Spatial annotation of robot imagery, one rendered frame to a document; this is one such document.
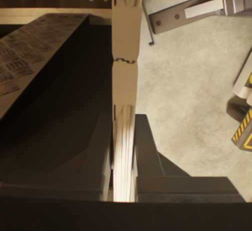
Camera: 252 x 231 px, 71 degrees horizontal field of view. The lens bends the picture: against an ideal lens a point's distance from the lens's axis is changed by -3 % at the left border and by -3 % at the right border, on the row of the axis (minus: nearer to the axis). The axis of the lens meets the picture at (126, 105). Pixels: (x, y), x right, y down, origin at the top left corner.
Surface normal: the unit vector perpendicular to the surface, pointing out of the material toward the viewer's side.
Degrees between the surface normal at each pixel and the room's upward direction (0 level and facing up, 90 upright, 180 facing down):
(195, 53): 0
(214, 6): 30
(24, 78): 80
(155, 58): 0
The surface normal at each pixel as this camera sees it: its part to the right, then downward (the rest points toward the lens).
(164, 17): -0.01, 0.46
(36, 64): 0.03, -0.79
